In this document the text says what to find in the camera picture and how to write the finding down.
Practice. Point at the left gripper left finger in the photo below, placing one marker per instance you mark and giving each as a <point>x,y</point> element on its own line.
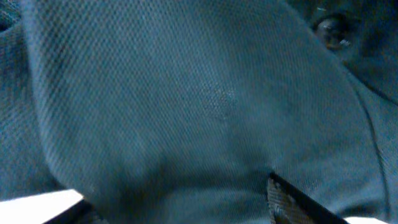
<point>80,213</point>

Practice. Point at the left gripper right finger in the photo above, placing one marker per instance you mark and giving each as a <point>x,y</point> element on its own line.
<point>288,205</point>

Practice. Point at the black polo shirt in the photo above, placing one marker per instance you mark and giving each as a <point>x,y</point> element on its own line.
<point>177,111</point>

